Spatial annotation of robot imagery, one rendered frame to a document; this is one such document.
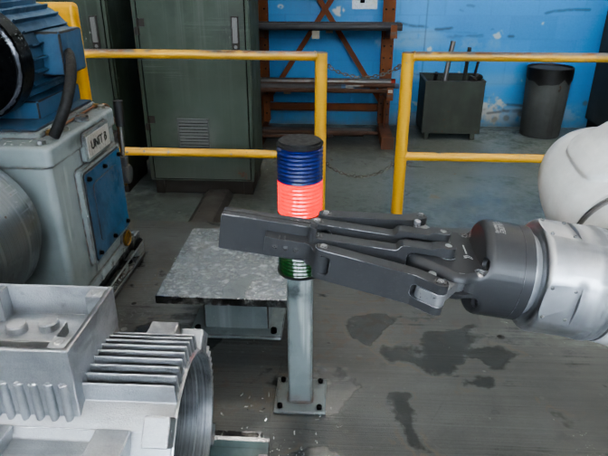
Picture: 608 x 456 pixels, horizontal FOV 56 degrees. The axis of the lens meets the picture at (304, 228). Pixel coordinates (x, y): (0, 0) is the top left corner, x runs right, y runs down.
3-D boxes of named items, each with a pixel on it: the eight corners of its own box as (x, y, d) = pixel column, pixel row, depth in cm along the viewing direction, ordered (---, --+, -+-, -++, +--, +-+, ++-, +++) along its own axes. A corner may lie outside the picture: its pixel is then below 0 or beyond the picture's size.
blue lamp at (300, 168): (274, 186, 72) (273, 152, 70) (279, 170, 78) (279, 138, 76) (322, 187, 72) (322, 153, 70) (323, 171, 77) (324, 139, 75)
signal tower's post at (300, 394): (272, 413, 87) (264, 147, 69) (278, 379, 94) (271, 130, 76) (325, 416, 86) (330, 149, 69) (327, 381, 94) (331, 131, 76)
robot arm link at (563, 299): (641, 261, 39) (555, 247, 39) (593, 365, 43) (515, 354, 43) (589, 208, 47) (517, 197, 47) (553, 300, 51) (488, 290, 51)
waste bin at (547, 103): (553, 128, 537) (565, 62, 512) (567, 140, 502) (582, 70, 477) (510, 128, 540) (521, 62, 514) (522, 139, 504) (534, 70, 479)
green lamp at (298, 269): (277, 279, 78) (276, 250, 76) (280, 259, 83) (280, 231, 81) (320, 280, 78) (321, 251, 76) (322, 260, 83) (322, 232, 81)
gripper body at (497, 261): (519, 208, 47) (408, 191, 47) (553, 256, 40) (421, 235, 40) (494, 285, 51) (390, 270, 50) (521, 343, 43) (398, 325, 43)
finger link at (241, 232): (306, 257, 46) (306, 261, 45) (220, 243, 46) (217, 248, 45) (311, 223, 44) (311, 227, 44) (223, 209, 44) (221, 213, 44)
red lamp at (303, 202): (275, 219, 74) (274, 186, 72) (280, 201, 80) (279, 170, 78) (321, 220, 74) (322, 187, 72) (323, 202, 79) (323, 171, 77)
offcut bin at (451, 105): (470, 128, 538) (481, 37, 504) (481, 142, 496) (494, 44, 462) (414, 128, 541) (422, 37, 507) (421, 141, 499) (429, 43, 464)
